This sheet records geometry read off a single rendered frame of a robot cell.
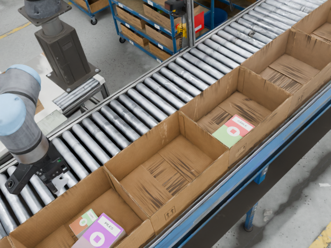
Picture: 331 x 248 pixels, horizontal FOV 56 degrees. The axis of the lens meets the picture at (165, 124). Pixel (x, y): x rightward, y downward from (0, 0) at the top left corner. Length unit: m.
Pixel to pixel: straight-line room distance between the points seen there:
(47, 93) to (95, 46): 1.69
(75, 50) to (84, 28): 2.05
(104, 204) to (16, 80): 0.67
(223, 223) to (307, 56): 0.95
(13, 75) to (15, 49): 3.20
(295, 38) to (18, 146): 1.43
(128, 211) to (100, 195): 0.15
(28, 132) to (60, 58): 1.17
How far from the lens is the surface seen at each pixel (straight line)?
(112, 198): 1.34
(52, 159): 0.93
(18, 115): 0.77
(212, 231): 1.52
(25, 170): 0.93
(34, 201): 1.64
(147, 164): 1.39
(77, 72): 2.04
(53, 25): 1.90
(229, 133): 1.37
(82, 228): 1.27
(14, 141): 0.81
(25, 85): 0.86
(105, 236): 1.20
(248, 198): 1.60
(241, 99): 1.60
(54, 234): 1.35
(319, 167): 2.53
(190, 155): 1.38
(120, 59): 3.39
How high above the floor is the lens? 2.04
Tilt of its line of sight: 50 degrees down
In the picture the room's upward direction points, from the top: 10 degrees counter-clockwise
